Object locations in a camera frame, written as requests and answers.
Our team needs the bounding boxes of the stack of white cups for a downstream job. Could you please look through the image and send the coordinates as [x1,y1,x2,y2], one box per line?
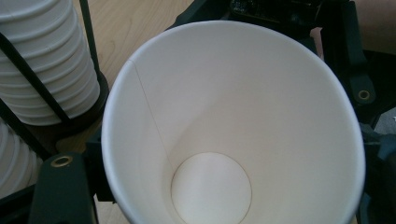
[0,0,102,127]
[0,119,44,200]

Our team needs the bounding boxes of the black wire cup holder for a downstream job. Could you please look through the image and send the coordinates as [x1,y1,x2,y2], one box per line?
[0,0,111,217]

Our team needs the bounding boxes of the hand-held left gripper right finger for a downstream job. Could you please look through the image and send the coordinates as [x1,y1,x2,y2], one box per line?
[357,122,396,224]

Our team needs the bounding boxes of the white paper cup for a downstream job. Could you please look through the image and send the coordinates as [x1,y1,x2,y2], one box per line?
[100,20,367,224]

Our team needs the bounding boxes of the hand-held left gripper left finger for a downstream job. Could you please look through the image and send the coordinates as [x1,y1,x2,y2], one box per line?
[27,151,98,224]

